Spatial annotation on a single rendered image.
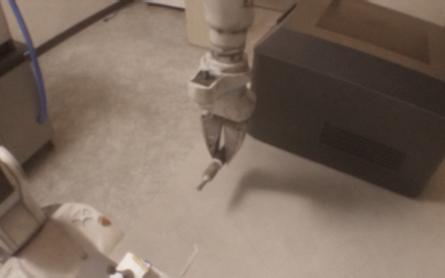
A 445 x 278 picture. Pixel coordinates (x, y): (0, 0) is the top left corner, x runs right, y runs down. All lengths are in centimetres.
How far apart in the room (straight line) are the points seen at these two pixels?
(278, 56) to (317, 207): 33
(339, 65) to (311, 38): 8
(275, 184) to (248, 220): 11
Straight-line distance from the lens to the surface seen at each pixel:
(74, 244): 143
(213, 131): 64
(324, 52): 68
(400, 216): 81
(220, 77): 50
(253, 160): 79
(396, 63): 68
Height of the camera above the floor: 149
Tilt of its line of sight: 44 degrees down
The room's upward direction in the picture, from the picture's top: 3 degrees clockwise
